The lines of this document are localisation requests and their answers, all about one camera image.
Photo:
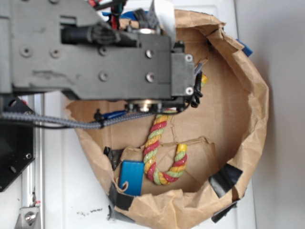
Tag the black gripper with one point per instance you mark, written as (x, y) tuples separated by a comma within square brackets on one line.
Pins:
[(141, 66)]

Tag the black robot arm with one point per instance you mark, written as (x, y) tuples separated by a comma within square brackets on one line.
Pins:
[(64, 45)]

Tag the brown paper bag bin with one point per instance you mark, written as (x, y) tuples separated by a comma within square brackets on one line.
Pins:
[(235, 107)]

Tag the blue rectangular block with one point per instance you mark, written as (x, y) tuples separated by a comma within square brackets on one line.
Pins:
[(131, 177)]

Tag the multicolour twisted rope toy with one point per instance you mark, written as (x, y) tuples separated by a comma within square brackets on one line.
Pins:
[(176, 152)]

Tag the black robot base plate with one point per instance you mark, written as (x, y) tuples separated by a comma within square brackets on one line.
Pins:
[(16, 150)]

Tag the aluminium extrusion rail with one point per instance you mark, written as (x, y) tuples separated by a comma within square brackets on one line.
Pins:
[(32, 176)]

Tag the metal corner bracket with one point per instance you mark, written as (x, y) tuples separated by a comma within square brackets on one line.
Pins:
[(29, 218)]

